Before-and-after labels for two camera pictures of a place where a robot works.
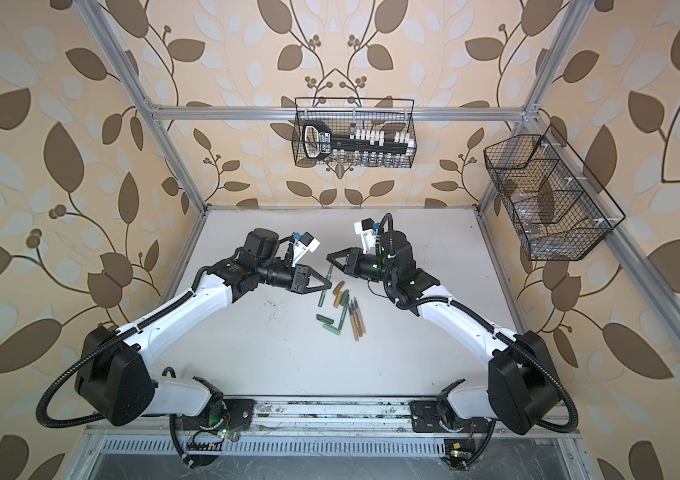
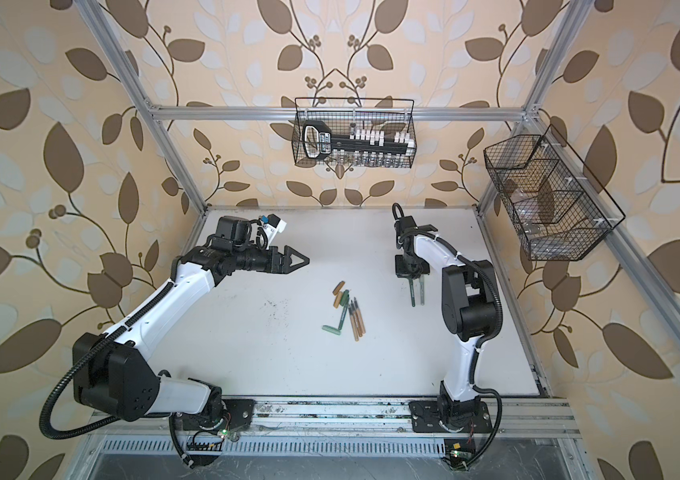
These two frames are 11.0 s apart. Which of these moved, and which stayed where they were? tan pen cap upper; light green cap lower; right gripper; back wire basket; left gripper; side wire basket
Moved: left gripper; right gripper
Stayed: back wire basket; side wire basket; tan pen cap upper; light green cap lower
